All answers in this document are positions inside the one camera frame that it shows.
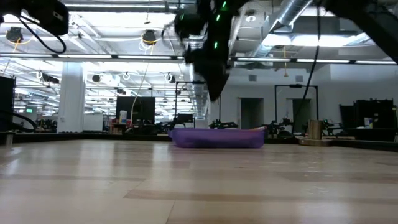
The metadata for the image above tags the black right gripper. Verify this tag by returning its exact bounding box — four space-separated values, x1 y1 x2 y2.
183 33 231 102

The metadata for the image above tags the purple plastic supply box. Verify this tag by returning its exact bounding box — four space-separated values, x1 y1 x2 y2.
167 126 267 149

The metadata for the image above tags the black monitor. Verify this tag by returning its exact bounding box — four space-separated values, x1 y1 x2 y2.
116 96 156 127

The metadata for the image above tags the cylindrical stand with round base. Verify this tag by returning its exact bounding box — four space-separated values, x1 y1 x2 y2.
298 119 334 147

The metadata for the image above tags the long ceiling light bar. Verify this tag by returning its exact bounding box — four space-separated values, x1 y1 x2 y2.
0 52 398 65

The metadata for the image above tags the white pillar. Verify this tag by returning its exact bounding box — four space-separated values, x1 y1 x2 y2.
57 62 86 134

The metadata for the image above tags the black cabinet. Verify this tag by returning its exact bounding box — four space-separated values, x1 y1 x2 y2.
0 76 16 133

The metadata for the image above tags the black background rig frame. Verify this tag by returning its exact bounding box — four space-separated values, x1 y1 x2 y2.
175 80 222 129
274 84 319 125

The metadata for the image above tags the black ceiling cable reel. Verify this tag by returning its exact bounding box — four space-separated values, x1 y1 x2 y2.
6 26 24 44
142 29 157 46

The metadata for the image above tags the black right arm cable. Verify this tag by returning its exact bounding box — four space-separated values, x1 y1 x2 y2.
292 0 322 125

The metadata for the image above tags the silver ceiling duct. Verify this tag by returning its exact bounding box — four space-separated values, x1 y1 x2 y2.
252 0 314 58

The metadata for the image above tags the black table rig frame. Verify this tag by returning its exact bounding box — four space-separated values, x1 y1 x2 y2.
0 130 398 153

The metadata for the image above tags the black left wrist camera cable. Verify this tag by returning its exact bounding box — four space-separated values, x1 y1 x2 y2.
17 17 68 54

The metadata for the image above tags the black curved hose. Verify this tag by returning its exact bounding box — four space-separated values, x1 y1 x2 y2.
0 108 37 133

